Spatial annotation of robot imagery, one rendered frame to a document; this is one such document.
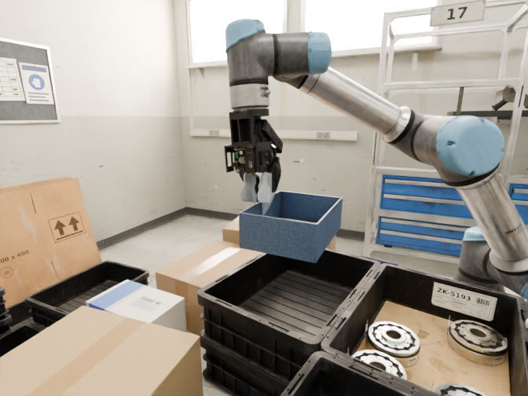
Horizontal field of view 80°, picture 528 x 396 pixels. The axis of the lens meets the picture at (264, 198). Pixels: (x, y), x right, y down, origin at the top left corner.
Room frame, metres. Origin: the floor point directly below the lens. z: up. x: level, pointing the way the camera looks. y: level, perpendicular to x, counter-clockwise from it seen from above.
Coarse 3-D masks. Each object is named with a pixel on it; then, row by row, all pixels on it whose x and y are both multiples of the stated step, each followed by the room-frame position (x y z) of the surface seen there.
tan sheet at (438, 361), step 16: (384, 304) 0.74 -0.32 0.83; (384, 320) 0.67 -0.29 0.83; (400, 320) 0.67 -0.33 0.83; (416, 320) 0.67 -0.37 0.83; (432, 320) 0.67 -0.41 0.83; (432, 336) 0.61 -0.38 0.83; (432, 352) 0.56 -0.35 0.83; (448, 352) 0.56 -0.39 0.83; (416, 368) 0.52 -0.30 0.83; (432, 368) 0.52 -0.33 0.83; (448, 368) 0.52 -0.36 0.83; (464, 368) 0.52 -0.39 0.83; (480, 368) 0.52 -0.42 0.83; (496, 368) 0.52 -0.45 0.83; (464, 384) 0.48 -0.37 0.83; (480, 384) 0.48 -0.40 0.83; (496, 384) 0.48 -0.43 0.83
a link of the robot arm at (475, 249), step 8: (472, 232) 0.87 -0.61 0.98; (480, 232) 0.86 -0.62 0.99; (464, 240) 0.88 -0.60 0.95; (472, 240) 0.86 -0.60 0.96; (480, 240) 0.84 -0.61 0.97; (464, 248) 0.88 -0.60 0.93; (472, 248) 0.85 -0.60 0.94; (480, 248) 0.83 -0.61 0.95; (488, 248) 0.81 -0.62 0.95; (464, 256) 0.88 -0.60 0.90; (472, 256) 0.85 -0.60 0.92; (480, 256) 0.82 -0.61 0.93; (488, 256) 0.80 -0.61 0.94; (464, 264) 0.87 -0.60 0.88; (472, 264) 0.85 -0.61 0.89; (480, 264) 0.82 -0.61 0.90; (472, 272) 0.85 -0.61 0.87; (480, 272) 0.83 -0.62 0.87
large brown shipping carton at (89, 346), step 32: (64, 320) 0.57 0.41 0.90; (96, 320) 0.57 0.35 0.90; (128, 320) 0.57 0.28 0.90; (32, 352) 0.48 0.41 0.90; (64, 352) 0.48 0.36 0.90; (96, 352) 0.48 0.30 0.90; (128, 352) 0.48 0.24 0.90; (160, 352) 0.48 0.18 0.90; (192, 352) 0.50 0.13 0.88; (0, 384) 0.41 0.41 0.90; (32, 384) 0.41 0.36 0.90; (64, 384) 0.41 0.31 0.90; (96, 384) 0.41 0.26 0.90; (128, 384) 0.41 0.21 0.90; (160, 384) 0.41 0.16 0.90; (192, 384) 0.49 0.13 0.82
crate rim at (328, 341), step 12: (384, 264) 0.77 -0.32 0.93; (372, 276) 0.70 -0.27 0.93; (432, 276) 0.70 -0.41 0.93; (480, 288) 0.65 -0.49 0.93; (360, 300) 0.60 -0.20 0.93; (516, 300) 0.60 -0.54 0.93; (348, 312) 0.56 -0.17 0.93; (336, 324) 0.52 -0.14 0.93; (336, 336) 0.49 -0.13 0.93; (324, 348) 0.45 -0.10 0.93; (348, 360) 0.43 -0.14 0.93; (360, 360) 0.43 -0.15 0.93; (372, 372) 0.40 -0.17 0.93; (384, 372) 0.40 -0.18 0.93; (408, 384) 0.38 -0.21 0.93
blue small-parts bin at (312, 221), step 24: (288, 192) 0.72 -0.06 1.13; (240, 216) 0.55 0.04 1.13; (264, 216) 0.54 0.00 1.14; (288, 216) 0.72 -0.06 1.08; (312, 216) 0.70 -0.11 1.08; (336, 216) 0.63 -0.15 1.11; (240, 240) 0.56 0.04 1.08; (264, 240) 0.53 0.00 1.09; (288, 240) 0.51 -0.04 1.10; (312, 240) 0.50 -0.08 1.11
